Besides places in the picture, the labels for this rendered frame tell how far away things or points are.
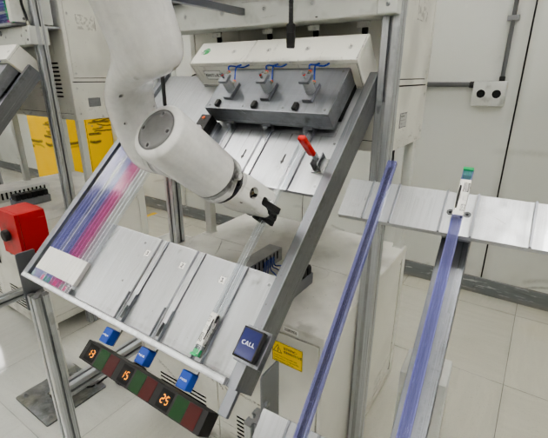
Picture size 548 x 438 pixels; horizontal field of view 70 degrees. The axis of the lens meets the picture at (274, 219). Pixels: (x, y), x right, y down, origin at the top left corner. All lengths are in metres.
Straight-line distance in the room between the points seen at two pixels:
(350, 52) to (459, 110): 1.52
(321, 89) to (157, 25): 0.47
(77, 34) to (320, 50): 1.36
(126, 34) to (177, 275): 0.49
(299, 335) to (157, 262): 0.38
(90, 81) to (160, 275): 1.39
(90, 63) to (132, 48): 1.60
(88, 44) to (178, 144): 1.61
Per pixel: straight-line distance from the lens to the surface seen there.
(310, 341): 0.98
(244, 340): 0.66
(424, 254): 2.60
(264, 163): 0.89
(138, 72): 0.52
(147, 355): 0.80
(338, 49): 0.94
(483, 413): 1.83
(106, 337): 0.88
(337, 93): 0.86
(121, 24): 0.51
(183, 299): 0.81
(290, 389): 1.11
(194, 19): 1.21
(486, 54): 2.36
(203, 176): 0.58
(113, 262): 0.98
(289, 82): 0.95
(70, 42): 2.07
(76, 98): 2.06
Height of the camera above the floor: 1.19
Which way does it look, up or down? 20 degrees down
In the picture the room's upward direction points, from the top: straight up
